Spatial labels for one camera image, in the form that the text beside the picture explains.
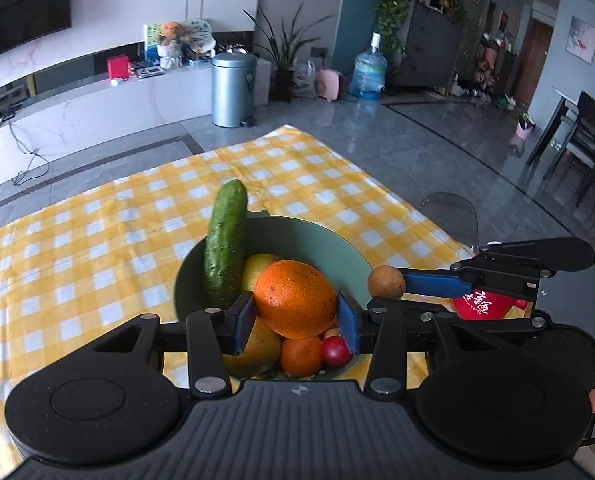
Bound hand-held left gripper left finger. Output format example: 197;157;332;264
92;290;257;397

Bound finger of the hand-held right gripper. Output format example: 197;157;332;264
400;257;484;303
477;314;554;336

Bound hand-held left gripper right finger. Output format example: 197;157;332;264
336;290;478;397

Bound red tomato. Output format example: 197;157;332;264
320;336;353;367

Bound brown round fruit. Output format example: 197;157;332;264
367;265;407;302

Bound large orange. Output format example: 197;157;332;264
254;260;339;340

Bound small orange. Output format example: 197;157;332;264
279;336;324;378

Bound green cucumber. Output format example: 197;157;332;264
204;179;249;311

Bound green bowl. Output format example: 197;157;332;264
174;216;375;382

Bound red printed container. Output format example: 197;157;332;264
450;290;529;321

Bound transparent chair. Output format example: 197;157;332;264
417;191;480;257

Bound pink flower pot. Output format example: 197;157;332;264
514;112;537;140

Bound yellow checked tablecloth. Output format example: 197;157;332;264
0;124;473;471

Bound brown wooden door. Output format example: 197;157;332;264
515;19;556;107

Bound cluttered storage shelf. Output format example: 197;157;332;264
470;32;521;97

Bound blue water jug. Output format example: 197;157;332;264
351;32;389;101

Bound pink appliance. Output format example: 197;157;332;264
313;69;346;104

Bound silver trash can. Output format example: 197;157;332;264
211;52;258;129

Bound grey drawer cabinet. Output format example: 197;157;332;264
391;1;467;94

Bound white plastic bag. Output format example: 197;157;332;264
292;60;319;99

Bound white marble tv console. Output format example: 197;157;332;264
0;52;273;197

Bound long-leaved plant in black pot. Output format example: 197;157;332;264
242;4;334;104

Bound white ceramic pot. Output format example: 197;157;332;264
156;42;184;70

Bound red box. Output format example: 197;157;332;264
106;55;131;81

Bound trailing green plant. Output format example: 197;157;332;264
333;0;471;57

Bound orange plush toy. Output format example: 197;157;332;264
158;21;184;45

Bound framed wall picture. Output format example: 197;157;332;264
567;16;595;65

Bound black cable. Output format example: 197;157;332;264
8;117;49;187

